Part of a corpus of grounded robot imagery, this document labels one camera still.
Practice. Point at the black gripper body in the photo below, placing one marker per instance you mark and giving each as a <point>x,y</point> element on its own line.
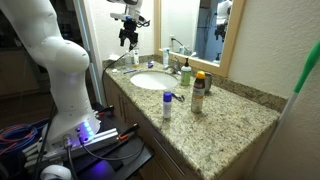
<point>129,30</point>

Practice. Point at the white and orange tube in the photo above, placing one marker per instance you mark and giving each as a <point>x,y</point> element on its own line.
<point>136,57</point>

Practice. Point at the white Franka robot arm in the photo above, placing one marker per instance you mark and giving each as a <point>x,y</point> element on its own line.
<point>63,60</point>

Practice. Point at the purple toothpaste tube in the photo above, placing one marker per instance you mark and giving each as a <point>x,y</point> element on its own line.
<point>150,64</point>

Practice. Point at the white tube with blue cap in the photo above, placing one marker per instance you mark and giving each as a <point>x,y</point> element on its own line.
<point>166,57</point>

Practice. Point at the clear plastic bottle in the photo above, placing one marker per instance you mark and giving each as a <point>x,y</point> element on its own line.
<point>128,60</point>

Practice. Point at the white paper packets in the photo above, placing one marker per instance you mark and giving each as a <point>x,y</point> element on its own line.
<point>114,57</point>

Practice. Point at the blue toothbrush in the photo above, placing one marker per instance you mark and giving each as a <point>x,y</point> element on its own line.
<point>130,71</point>

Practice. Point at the white contact lens case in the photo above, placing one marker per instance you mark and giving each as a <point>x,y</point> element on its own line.
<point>116,70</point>

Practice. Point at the white door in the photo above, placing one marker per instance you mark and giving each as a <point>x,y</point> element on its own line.
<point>89,40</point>

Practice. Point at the white oval sink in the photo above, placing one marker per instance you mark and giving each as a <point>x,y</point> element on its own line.
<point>153,81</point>

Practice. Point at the chrome faucet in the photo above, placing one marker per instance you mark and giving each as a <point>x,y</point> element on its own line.
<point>174,68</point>

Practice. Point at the green soap pump bottle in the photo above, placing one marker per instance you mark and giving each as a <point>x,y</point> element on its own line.
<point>186,75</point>

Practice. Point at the wooden vanity cabinet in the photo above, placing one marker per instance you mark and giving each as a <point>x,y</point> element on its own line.
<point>133,113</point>

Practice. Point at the white bottle with purple cap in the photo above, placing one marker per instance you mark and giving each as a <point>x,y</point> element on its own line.
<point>167,106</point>

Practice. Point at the black and orange clamp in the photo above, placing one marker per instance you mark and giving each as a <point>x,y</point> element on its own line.
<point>106,110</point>
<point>129,131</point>

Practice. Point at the spray can with orange cap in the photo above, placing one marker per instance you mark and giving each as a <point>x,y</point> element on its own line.
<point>198,95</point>

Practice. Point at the steel cup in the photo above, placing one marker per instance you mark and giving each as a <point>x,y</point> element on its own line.
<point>208,82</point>

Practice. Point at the wood framed mirror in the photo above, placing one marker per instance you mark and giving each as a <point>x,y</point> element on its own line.
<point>233,36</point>

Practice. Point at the black cart top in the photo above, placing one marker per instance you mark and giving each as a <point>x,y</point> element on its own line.
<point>110,166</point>

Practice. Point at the white round object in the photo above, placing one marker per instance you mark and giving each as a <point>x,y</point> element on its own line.
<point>55,173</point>

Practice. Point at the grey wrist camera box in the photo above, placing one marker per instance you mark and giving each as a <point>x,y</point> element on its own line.
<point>126,16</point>

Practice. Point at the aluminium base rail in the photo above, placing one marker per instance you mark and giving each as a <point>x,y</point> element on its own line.
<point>100,139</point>

